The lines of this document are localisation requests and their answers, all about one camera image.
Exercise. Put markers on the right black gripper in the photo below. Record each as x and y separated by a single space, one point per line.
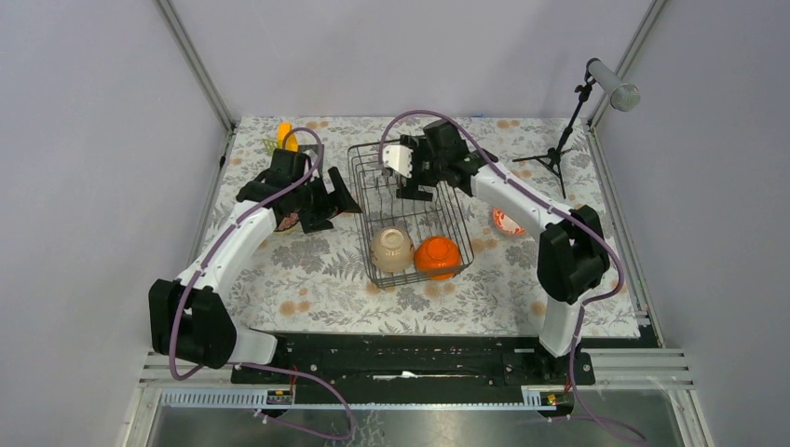
410 186

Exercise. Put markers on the black microphone tripod stand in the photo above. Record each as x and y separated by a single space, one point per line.
552 159

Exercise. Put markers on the pink speckled bowl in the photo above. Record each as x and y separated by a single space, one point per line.
399 159

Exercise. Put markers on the floral tablecloth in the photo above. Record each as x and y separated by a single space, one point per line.
317 283

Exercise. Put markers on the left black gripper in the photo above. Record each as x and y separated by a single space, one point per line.
337 200

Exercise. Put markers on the yellow patterned bowl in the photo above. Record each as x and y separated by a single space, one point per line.
288 223

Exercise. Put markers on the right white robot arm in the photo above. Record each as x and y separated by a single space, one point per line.
573 256

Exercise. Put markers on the beige ceramic bowl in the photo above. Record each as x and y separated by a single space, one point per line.
392 250

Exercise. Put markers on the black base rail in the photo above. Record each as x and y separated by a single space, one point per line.
427 369

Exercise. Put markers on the grey microphone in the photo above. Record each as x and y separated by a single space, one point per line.
622 96

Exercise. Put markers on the orange bowl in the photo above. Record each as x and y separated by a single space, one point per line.
438 257

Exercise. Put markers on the blue white patterned bowl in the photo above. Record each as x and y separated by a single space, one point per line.
300 215

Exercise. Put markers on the black wire dish rack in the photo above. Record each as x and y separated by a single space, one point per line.
376 193

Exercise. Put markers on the orange block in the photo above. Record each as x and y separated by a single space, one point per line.
286 138

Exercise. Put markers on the red white patterned bowl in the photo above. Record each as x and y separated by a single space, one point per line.
506 225

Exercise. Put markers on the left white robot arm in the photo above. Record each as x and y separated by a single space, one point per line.
188 315

